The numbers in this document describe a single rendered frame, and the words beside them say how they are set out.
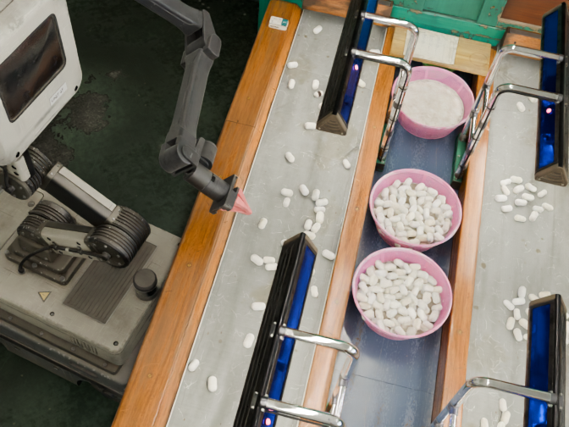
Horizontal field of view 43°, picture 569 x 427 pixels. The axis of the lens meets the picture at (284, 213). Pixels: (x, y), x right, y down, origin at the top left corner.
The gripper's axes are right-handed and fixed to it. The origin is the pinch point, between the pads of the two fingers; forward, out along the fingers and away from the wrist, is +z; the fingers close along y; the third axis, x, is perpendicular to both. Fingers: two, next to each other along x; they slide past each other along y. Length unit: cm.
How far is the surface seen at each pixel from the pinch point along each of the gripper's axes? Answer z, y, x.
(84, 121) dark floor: -18, 82, 125
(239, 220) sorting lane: 5.7, 5.3, 12.8
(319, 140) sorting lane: 18.0, 40.3, 2.7
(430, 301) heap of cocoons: 50, -4, -21
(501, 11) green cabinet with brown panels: 44, 96, -40
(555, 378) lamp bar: 42, -36, -63
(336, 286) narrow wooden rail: 28.0, -9.1, -8.1
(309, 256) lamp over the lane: 2.0, -20.7, -27.3
